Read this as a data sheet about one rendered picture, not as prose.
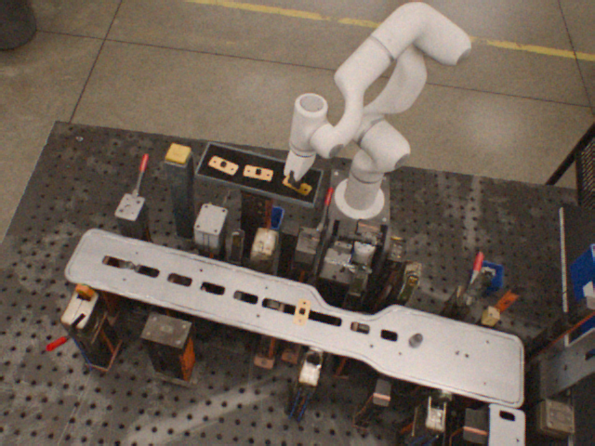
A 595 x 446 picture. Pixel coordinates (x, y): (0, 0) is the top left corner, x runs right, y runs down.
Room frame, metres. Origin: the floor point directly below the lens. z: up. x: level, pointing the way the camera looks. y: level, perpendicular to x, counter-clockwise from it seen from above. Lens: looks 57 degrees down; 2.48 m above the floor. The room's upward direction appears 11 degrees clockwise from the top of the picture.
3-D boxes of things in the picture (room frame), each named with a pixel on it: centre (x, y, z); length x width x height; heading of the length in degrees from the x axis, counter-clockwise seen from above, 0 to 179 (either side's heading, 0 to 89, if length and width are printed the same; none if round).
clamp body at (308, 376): (0.51, -0.11, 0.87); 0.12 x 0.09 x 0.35; 176
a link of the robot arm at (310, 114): (1.02, 0.02, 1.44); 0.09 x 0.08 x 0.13; 48
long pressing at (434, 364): (0.68, -0.04, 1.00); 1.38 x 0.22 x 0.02; 86
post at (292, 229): (0.91, 0.02, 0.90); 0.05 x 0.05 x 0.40; 86
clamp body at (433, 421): (0.45, -0.45, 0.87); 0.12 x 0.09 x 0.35; 176
